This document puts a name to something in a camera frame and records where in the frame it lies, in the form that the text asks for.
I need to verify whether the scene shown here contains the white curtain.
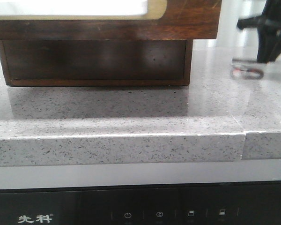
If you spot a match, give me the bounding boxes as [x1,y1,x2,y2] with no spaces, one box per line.
[201,0,266,47]

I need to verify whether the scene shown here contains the black built-in appliance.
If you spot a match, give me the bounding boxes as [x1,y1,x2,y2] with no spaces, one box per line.
[0,181,281,225]

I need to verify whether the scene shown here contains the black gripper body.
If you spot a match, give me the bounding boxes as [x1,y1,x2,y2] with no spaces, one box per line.
[237,0,281,63]

